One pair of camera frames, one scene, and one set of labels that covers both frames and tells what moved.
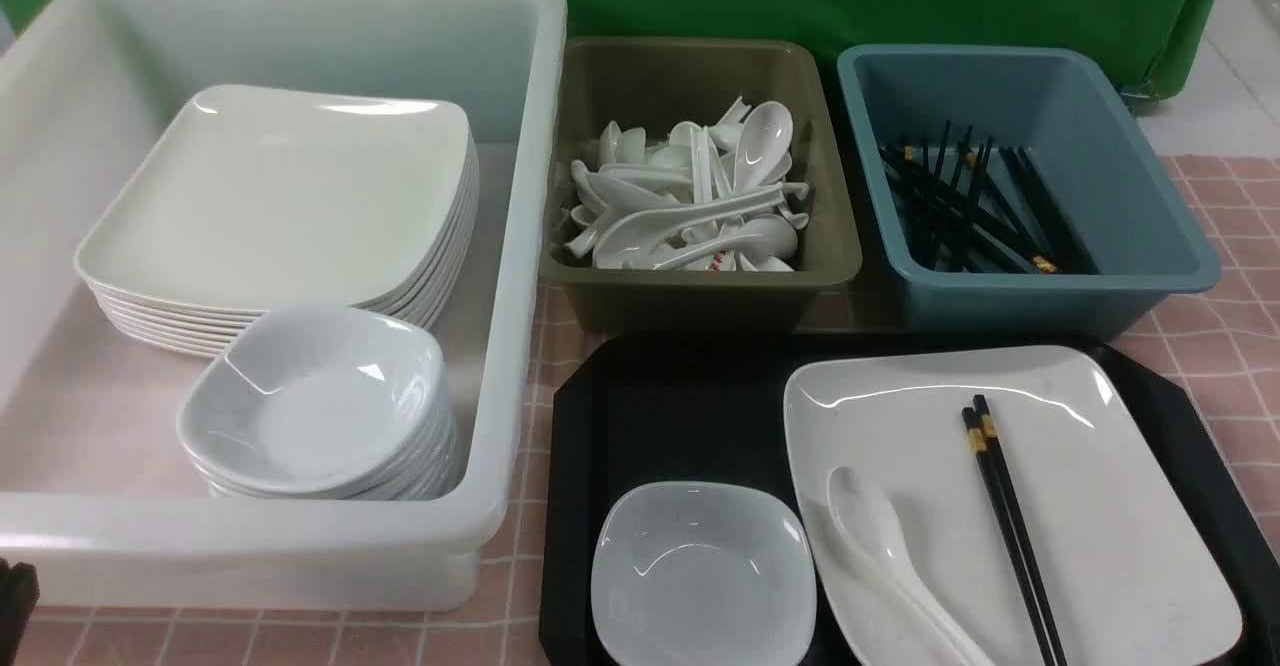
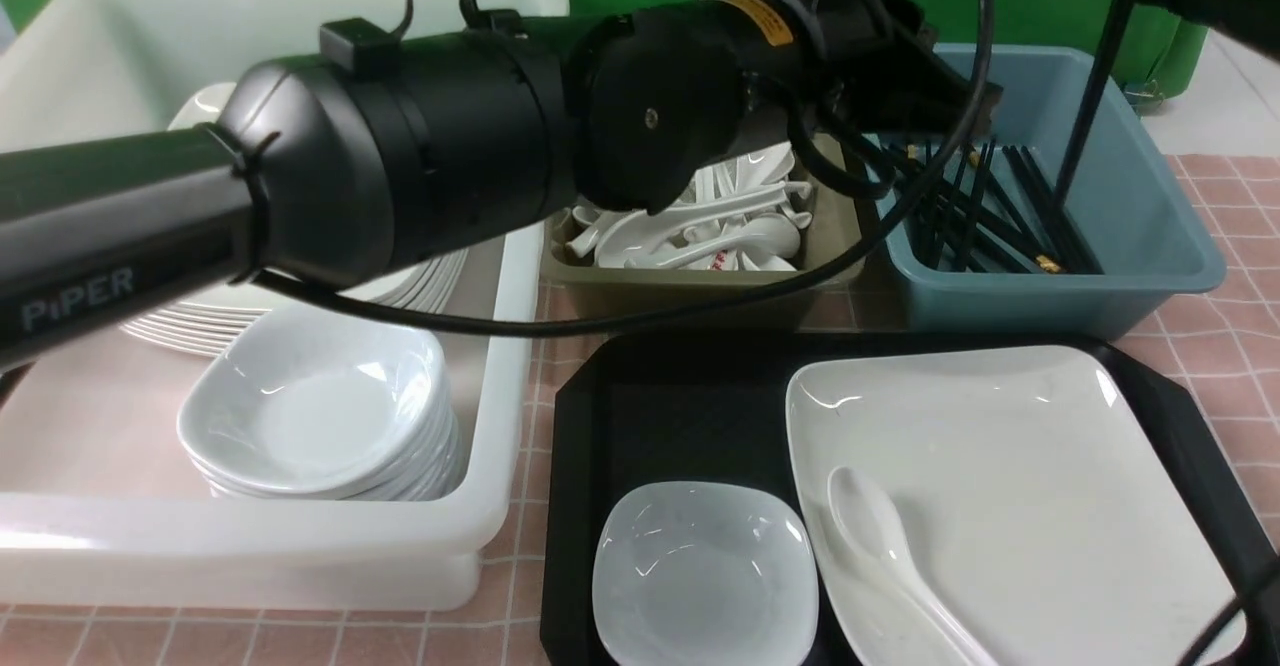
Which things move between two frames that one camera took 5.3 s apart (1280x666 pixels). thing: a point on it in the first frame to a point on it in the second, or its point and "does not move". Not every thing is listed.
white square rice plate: [1133, 570] does not move
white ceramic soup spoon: [870, 522] does not move
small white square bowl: [702, 573] does not move
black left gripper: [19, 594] to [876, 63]
